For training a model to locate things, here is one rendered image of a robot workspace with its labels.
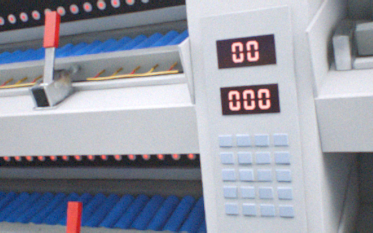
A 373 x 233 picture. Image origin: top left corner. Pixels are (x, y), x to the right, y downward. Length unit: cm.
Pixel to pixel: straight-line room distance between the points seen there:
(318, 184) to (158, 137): 14
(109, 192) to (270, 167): 31
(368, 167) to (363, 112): 21
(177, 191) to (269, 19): 29
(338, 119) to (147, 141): 16
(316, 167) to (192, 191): 24
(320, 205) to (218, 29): 15
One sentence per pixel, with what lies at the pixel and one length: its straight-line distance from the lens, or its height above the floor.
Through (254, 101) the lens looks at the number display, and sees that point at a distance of 39.
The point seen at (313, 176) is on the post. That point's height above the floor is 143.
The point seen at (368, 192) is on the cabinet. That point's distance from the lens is 60.
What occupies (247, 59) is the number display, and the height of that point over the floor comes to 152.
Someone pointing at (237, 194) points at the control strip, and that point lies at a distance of 41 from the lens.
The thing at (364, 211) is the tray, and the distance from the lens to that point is 57.
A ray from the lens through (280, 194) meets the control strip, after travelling 40.
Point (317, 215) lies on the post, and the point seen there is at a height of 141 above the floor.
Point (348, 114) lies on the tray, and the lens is 39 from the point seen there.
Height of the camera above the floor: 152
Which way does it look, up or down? 5 degrees down
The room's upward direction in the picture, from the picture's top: 5 degrees counter-clockwise
